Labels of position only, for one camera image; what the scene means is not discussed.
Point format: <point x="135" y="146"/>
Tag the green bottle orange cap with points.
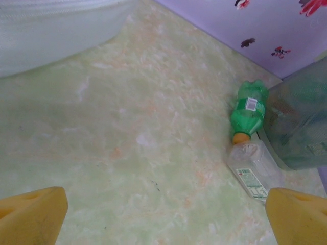
<point x="245" y="117"/>

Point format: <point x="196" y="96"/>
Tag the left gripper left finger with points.
<point x="30" y="217"/>

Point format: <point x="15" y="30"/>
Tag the white square lidded box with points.
<point x="51" y="30"/>

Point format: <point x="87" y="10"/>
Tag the grey mesh bin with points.
<point x="301" y="122"/>

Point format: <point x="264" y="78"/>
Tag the clear square bottle green cap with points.
<point x="255" y="163"/>

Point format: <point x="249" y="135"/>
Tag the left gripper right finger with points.
<point x="299" y="219"/>

